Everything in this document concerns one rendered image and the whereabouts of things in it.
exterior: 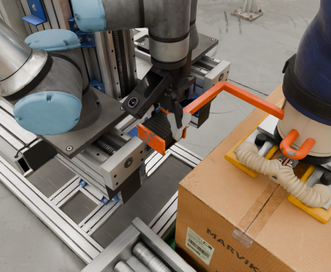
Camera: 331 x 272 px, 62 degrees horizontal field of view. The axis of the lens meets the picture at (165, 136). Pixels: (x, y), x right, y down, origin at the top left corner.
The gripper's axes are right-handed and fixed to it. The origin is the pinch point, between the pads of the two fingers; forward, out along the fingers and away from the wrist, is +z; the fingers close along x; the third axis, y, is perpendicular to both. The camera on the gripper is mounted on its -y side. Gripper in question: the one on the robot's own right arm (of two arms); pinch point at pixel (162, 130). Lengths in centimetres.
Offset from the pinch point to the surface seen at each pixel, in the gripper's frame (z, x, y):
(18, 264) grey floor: 107, 60, -52
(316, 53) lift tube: -20.4, -21.3, 20.9
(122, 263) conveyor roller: 53, 1, -20
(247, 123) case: 13.2, -9.0, 29.7
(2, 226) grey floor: 107, 87, -48
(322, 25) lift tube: -24.9, -19.7, 22.8
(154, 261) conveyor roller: 53, -7, -12
